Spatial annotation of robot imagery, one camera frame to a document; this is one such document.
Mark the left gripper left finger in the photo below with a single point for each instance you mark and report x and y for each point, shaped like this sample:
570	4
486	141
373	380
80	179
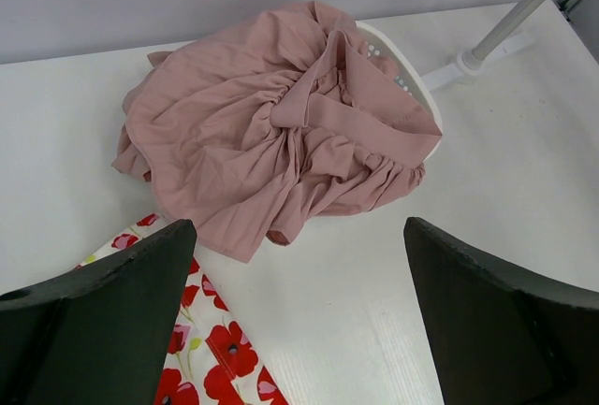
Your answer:
97	334

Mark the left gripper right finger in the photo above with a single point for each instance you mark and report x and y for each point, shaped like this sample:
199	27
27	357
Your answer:
500	333

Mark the red poppy print skirt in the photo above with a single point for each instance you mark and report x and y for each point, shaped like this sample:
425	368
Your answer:
210	360

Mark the pink crumpled garment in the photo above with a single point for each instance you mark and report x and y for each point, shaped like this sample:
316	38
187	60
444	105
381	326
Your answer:
256	129

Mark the metal clothes rack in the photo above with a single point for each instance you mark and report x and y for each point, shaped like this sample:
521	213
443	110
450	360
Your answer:
503	40

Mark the white laundry basket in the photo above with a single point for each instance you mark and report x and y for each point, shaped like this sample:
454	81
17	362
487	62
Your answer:
412	77

